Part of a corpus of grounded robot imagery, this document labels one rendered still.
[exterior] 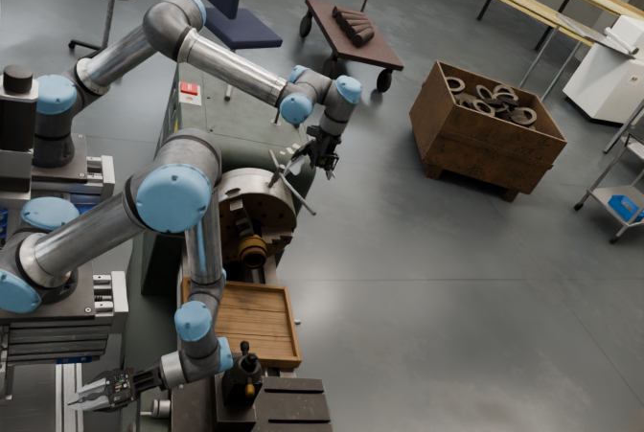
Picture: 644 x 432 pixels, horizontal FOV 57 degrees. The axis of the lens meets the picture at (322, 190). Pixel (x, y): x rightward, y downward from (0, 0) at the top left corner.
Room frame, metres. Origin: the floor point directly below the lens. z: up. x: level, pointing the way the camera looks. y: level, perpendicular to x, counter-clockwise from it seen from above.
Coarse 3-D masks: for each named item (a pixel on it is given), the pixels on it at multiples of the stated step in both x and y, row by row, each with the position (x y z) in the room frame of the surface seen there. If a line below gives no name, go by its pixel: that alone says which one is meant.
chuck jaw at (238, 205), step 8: (232, 192) 1.46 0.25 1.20; (232, 200) 1.44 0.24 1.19; (240, 200) 1.44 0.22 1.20; (232, 208) 1.41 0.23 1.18; (240, 208) 1.41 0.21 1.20; (240, 216) 1.41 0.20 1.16; (248, 216) 1.45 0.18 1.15; (240, 224) 1.40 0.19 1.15; (248, 224) 1.41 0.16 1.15; (240, 232) 1.40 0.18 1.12; (248, 232) 1.39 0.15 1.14
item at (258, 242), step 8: (248, 240) 1.38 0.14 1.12; (256, 240) 1.39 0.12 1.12; (264, 240) 1.42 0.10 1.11; (240, 248) 1.37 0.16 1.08; (248, 248) 1.36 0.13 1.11; (256, 248) 1.36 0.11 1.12; (264, 248) 1.39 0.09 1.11; (240, 256) 1.35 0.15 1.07; (248, 256) 1.34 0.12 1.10; (256, 256) 1.40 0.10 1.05; (264, 256) 1.36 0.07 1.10; (248, 264) 1.35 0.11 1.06; (256, 264) 1.36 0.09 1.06
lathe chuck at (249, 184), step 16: (240, 176) 1.52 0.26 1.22; (256, 176) 1.54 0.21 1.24; (224, 192) 1.45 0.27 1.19; (240, 192) 1.45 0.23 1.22; (256, 192) 1.47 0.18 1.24; (272, 192) 1.50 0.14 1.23; (224, 208) 1.43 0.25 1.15; (256, 208) 1.47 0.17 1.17; (272, 208) 1.50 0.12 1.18; (288, 208) 1.52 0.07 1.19; (224, 224) 1.44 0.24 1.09; (256, 224) 1.54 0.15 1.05; (272, 224) 1.51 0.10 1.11; (288, 224) 1.53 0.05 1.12; (224, 240) 1.45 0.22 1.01
